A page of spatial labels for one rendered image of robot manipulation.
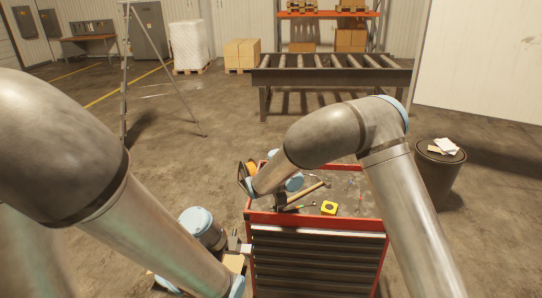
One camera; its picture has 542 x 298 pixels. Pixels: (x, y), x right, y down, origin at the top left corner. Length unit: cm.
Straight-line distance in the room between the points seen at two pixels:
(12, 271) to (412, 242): 64
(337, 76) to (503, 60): 202
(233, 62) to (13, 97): 705
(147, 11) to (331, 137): 939
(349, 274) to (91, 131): 150
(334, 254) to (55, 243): 126
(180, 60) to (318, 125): 723
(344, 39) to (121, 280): 722
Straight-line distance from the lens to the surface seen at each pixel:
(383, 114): 61
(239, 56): 722
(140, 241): 40
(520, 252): 308
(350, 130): 55
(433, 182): 276
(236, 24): 927
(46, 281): 50
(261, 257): 158
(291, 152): 59
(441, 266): 64
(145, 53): 1010
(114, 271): 264
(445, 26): 324
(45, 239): 48
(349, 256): 153
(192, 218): 79
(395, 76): 438
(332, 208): 141
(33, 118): 30
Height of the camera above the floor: 190
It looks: 27 degrees down
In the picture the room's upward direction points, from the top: 2 degrees counter-clockwise
